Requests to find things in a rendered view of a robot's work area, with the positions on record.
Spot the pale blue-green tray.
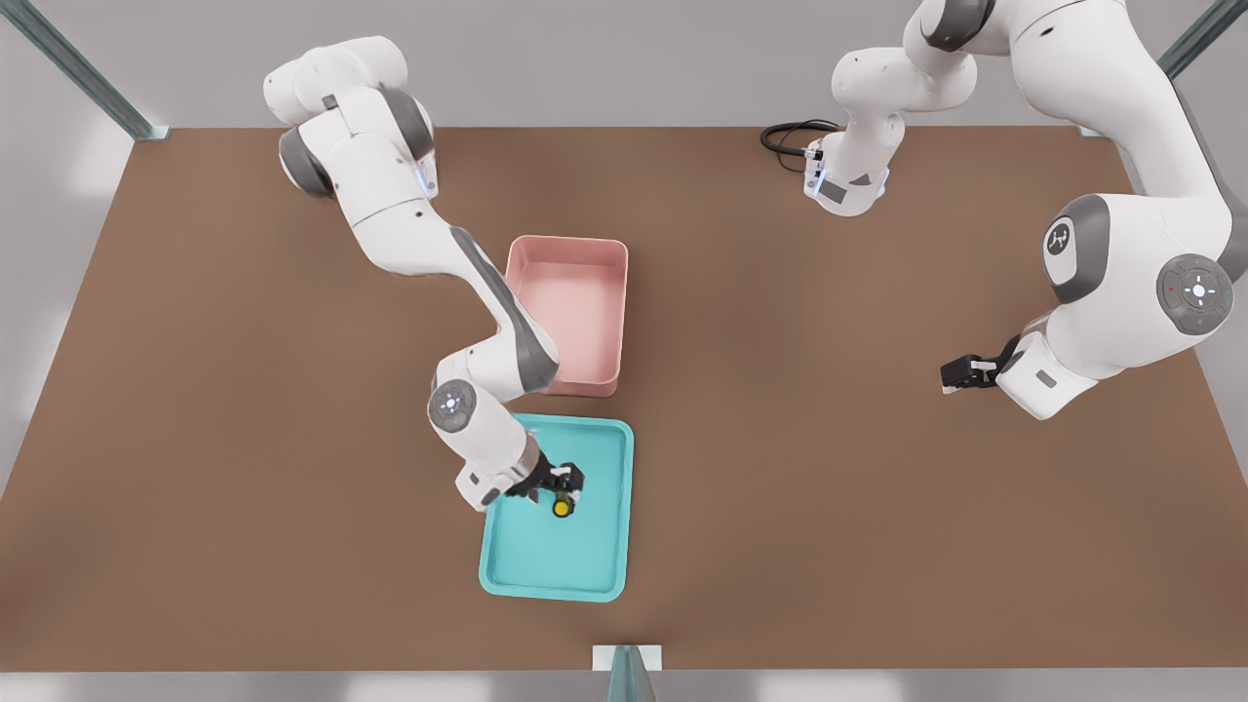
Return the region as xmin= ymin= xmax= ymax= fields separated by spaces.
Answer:
xmin=478 ymin=413 xmax=636 ymax=604

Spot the pink plastic box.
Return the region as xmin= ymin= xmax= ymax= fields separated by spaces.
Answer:
xmin=505 ymin=235 xmax=630 ymax=399

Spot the silver frame post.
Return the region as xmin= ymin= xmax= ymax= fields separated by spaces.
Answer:
xmin=1077 ymin=0 xmax=1248 ymax=139
xmin=592 ymin=643 xmax=664 ymax=702
xmin=0 ymin=0 xmax=171 ymax=142

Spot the black cable loop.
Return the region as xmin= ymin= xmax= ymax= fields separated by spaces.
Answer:
xmin=760 ymin=120 xmax=843 ymax=176

